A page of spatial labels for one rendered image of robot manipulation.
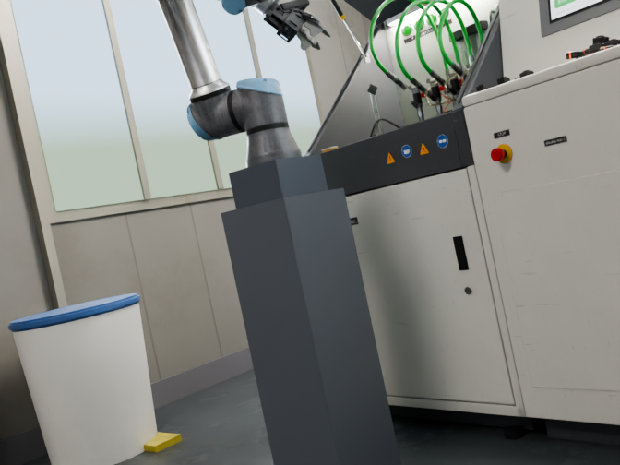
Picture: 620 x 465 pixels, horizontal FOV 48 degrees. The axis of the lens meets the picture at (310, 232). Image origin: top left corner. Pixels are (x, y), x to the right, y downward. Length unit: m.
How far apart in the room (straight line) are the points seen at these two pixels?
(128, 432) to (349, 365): 1.20
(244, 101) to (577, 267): 0.95
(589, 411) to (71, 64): 2.66
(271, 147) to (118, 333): 1.17
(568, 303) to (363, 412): 0.60
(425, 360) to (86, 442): 1.28
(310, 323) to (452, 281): 0.55
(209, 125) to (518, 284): 0.94
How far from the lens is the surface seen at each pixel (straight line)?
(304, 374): 1.75
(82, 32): 3.60
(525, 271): 1.93
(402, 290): 2.21
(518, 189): 1.90
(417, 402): 2.31
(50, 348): 2.68
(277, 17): 2.31
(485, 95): 1.94
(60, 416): 2.75
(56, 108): 3.40
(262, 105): 1.82
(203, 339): 3.67
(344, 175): 2.30
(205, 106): 1.88
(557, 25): 2.13
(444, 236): 2.06
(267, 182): 1.76
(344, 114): 2.58
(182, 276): 3.61
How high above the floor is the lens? 0.73
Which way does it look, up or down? 1 degrees down
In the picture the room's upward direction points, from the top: 12 degrees counter-clockwise
